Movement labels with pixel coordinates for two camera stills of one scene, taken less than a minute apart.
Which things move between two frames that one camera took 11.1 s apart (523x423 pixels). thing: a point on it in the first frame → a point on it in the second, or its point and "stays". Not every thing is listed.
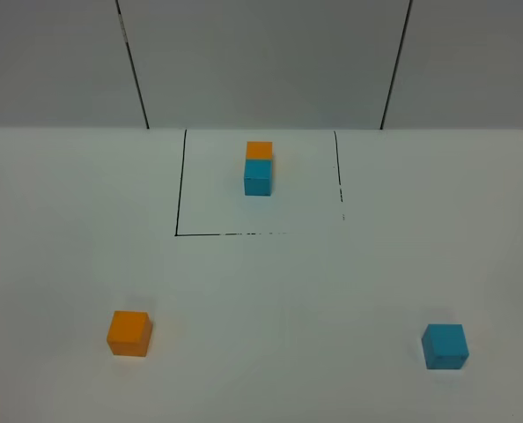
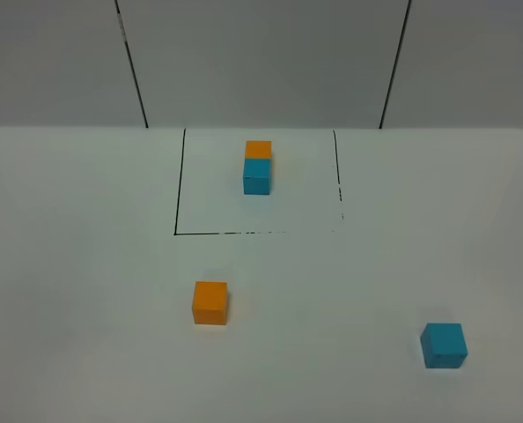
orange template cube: (259, 150) stays
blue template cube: (258, 177) stays
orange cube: (128, 332) → (209, 305)
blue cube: (445, 346) stays
